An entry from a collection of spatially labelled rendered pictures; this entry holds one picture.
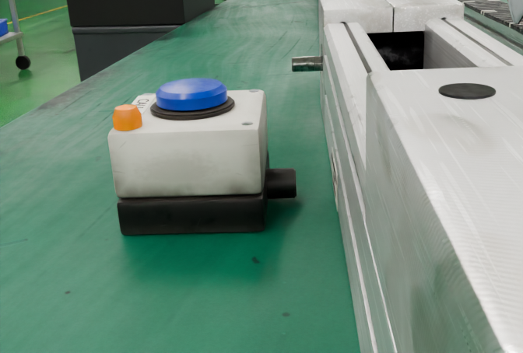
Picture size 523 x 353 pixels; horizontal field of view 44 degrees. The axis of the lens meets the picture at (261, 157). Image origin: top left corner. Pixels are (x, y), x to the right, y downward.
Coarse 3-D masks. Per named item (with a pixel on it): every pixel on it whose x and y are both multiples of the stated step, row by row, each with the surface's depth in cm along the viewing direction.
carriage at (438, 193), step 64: (384, 128) 12; (448, 128) 11; (512, 128) 11; (384, 192) 12; (448, 192) 8; (512, 192) 8; (384, 256) 13; (448, 256) 7; (512, 256) 7; (448, 320) 7; (512, 320) 6
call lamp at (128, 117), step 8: (128, 104) 33; (120, 112) 33; (128, 112) 33; (136, 112) 33; (120, 120) 33; (128, 120) 33; (136, 120) 33; (120, 128) 33; (128, 128) 33; (136, 128) 33
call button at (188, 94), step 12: (168, 84) 36; (180, 84) 36; (192, 84) 36; (204, 84) 36; (216, 84) 36; (156, 96) 35; (168, 96) 35; (180, 96) 34; (192, 96) 34; (204, 96) 34; (216, 96) 35; (168, 108) 35; (180, 108) 34; (192, 108) 34; (204, 108) 34
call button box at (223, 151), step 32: (256, 96) 38; (160, 128) 33; (192, 128) 33; (224, 128) 33; (256, 128) 33; (128, 160) 33; (160, 160) 33; (192, 160) 33; (224, 160) 33; (256, 160) 33; (128, 192) 34; (160, 192) 34; (192, 192) 34; (224, 192) 34; (256, 192) 34; (288, 192) 37; (128, 224) 35; (160, 224) 35; (192, 224) 34; (224, 224) 34; (256, 224) 34
